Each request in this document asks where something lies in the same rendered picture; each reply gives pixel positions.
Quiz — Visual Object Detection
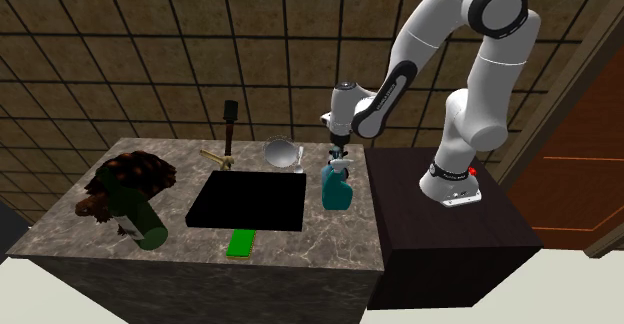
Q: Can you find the green sponge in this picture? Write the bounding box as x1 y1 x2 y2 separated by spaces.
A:
225 228 258 260

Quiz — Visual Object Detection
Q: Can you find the orange wooden door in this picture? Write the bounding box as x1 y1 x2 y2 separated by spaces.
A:
487 0 624 259

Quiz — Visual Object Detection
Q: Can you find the brass faucet with black top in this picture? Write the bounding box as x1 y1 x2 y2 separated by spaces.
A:
199 100 240 172

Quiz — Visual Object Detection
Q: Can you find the dark robot stand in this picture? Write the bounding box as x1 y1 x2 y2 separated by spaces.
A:
364 146 545 311

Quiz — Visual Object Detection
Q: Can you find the green wine bottle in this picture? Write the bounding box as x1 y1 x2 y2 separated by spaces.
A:
96 165 170 252

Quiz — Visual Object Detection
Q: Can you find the black sink basin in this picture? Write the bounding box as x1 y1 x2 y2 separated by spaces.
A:
185 169 308 233

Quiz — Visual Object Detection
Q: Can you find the teal spray bottle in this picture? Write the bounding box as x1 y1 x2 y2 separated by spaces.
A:
320 150 355 212

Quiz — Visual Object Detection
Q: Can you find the brown leafy plant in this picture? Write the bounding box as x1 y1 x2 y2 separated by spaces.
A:
74 150 178 225

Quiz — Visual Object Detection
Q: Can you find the silver round bowl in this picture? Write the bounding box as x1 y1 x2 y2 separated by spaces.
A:
263 136 300 169

